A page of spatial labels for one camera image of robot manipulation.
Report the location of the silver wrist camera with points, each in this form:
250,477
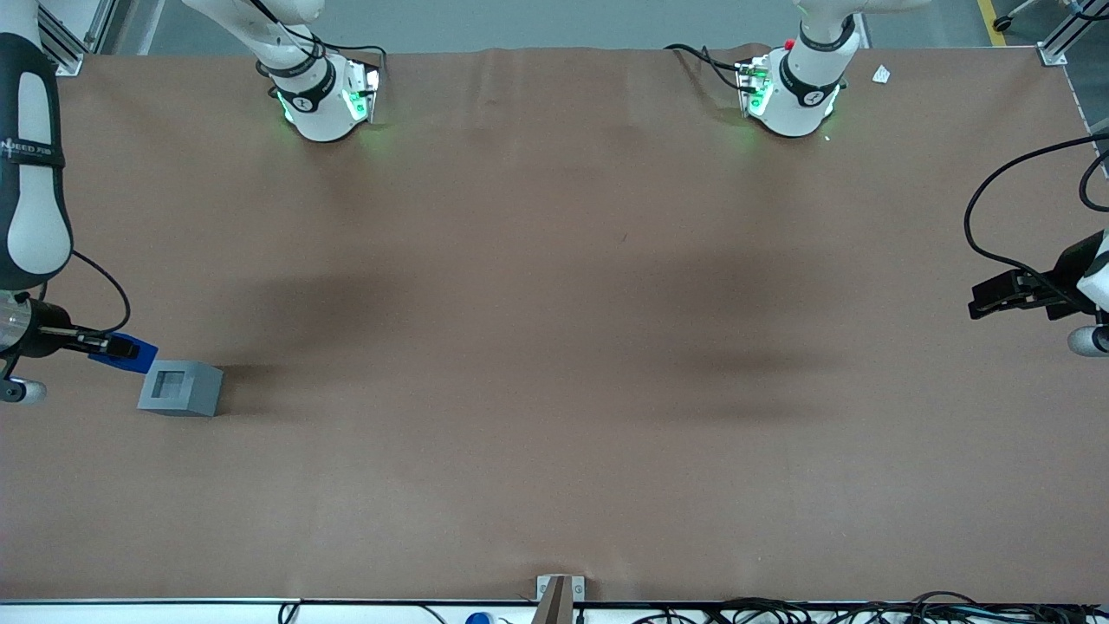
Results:
24,392
1087,341

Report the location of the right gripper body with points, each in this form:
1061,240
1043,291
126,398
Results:
39,336

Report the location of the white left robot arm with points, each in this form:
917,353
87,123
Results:
793,113

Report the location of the black caster leg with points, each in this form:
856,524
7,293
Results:
1005,22

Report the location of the large table cover mat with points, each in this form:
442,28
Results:
554,390

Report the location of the small white paper scrap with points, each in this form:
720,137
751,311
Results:
881,74

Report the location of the brown wooden beam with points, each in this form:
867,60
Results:
554,607

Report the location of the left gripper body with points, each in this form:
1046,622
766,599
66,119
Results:
1064,268

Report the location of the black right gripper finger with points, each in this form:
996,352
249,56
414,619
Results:
108,348

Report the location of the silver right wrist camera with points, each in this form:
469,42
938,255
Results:
24,392

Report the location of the metal table edge bracket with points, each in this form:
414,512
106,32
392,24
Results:
544,588

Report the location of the blue plastic block part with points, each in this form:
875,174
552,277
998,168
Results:
145,355

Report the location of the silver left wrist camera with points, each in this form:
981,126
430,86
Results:
1087,341

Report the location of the gray square base block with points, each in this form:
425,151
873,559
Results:
201,392

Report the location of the aluminium frame post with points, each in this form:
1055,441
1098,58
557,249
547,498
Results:
69,62
1053,54

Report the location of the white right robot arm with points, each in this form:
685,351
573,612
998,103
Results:
35,234

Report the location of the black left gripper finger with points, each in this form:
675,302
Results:
1022,307
1009,286

